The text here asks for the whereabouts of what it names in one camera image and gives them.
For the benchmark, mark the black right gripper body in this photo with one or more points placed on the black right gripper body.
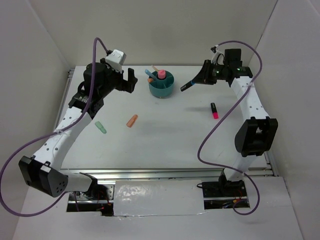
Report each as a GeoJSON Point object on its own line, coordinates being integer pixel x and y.
{"type": "Point", "coordinates": [217, 73]}

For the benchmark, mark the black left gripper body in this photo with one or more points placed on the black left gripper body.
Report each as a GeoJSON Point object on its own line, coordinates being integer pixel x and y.
{"type": "Point", "coordinates": [114, 80]}

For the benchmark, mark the black blue highlighter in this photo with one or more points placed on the black blue highlighter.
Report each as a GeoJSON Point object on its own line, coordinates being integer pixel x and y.
{"type": "Point", "coordinates": [187, 86]}

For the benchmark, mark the blue capped clear highlighter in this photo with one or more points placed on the blue capped clear highlighter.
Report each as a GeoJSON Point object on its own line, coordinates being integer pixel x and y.
{"type": "Point", "coordinates": [150, 74]}

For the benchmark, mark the pink capped marker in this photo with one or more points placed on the pink capped marker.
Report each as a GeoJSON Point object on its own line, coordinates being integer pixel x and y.
{"type": "Point", "coordinates": [161, 74]}

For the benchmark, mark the black pink highlighter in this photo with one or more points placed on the black pink highlighter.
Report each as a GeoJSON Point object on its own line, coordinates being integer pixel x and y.
{"type": "Point", "coordinates": [214, 110]}

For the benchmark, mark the green highlighter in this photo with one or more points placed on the green highlighter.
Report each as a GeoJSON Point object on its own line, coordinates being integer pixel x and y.
{"type": "Point", "coordinates": [99, 125]}

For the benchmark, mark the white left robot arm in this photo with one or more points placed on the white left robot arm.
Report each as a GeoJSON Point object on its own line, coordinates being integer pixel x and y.
{"type": "Point", "coordinates": [42, 170]}

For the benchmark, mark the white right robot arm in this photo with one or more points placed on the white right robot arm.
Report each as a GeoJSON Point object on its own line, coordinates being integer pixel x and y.
{"type": "Point", "coordinates": [258, 130]}

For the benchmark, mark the teal round organizer container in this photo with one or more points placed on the teal round organizer container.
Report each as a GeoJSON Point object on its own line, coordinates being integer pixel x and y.
{"type": "Point", "coordinates": [162, 88]}

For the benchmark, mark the white foil cover plate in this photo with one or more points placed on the white foil cover plate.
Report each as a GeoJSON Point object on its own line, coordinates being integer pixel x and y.
{"type": "Point", "coordinates": [157, 198]}

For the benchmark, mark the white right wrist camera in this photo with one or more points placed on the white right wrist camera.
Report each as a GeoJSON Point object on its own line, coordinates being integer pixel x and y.
{"type": "Point", "coordinates": [215, 54]}

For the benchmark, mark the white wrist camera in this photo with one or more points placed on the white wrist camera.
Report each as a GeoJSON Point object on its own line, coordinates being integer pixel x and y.
{"type": "Point", "coordinates": [215, 54]}
{"type": "Point", "coordinates": [115, 60]}

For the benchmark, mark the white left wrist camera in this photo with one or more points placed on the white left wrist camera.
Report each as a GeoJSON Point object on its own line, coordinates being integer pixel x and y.
{"type": "Point", "coordinates": [115, 60]}

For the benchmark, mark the aluminium rail frame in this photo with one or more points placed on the aluminium rail frame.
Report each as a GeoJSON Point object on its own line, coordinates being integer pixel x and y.
{"type": "Point", "coordinates": [168, 139]}

